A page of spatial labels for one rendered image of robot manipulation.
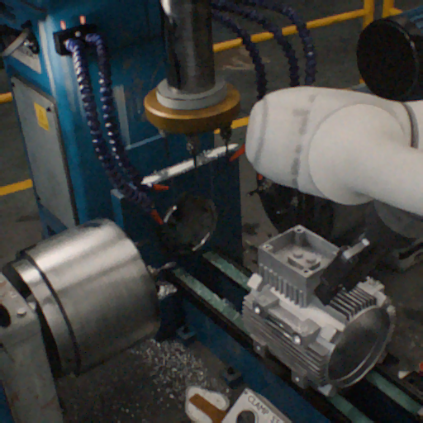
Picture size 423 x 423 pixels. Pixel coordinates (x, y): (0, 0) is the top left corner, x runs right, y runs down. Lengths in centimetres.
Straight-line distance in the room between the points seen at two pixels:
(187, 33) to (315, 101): 57
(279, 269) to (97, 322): 32
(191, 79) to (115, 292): 40
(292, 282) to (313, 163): 53
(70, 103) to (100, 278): 38
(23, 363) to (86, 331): 12
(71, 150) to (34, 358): 47
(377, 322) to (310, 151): 64
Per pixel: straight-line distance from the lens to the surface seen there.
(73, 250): 126
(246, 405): 107
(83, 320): 122
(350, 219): 155
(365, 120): 71
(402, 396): 131
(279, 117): 72
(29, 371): 120
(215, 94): 131
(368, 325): 132
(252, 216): 196
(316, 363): 120
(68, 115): 145
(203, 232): 158
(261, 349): 130
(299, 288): 120
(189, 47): 127
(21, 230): 204
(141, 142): 156
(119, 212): 145
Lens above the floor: 187
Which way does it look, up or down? 33 degrees down
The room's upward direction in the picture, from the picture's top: 3 degrees counter-clockwise
